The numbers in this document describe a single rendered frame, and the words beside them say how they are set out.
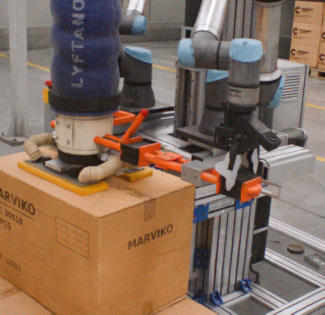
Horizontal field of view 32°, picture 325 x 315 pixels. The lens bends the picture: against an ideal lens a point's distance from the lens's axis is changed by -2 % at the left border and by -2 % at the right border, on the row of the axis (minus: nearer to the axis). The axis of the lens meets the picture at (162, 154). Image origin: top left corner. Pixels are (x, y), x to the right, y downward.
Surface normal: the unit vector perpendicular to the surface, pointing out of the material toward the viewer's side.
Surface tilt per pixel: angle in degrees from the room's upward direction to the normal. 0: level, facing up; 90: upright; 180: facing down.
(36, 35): 90
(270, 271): 0
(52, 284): 90
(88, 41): 70
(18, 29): 90
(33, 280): 90
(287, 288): 0
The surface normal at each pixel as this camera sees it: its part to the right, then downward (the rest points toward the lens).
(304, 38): -0.78, 0.20
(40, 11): 0.62, 0.26
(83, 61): -0.04, 0.58
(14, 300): 0.04, -0.95
